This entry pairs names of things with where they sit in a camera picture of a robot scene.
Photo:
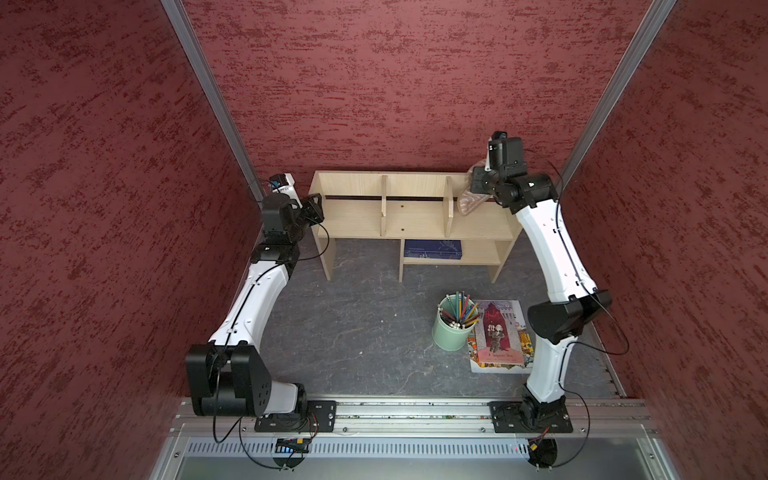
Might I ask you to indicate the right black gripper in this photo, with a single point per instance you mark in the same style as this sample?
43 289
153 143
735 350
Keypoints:
477 184

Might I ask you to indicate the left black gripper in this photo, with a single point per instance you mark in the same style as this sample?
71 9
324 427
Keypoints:
315 210

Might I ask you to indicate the pink striped knitted cloth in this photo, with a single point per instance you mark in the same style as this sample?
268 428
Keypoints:
467 202

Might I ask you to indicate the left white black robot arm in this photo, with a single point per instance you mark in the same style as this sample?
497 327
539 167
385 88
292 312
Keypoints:
226 375

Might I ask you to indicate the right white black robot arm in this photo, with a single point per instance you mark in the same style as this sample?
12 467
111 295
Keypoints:
573 297

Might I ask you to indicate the light wooden bookshelf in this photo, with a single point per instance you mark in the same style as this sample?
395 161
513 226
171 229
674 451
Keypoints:
411 205

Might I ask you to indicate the dark blue book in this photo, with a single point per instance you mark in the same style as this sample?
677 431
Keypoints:
433 249

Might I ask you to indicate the mint green pencil cup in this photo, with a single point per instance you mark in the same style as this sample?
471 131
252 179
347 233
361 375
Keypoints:
449 339

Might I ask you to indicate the bundle of coloured pencils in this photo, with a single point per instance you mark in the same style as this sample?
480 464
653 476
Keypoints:
458 312

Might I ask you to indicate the colourful picture book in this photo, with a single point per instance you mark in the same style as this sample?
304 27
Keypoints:
500 342

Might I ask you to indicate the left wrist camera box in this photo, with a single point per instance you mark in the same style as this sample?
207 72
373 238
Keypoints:
285 184

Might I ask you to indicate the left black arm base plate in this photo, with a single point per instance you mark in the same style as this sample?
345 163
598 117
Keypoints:
295 416

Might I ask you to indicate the left corner aluminium post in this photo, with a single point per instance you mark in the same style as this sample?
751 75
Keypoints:
182 26

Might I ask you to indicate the corner aluminium post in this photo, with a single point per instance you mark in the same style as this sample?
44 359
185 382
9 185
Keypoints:
646 33
182 26

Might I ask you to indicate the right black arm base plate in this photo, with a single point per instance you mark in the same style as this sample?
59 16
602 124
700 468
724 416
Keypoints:
529 416

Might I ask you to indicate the right corner aluminium post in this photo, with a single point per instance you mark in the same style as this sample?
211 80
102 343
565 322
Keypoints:
646 33

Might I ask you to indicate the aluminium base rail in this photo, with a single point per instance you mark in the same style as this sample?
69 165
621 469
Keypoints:
386 416

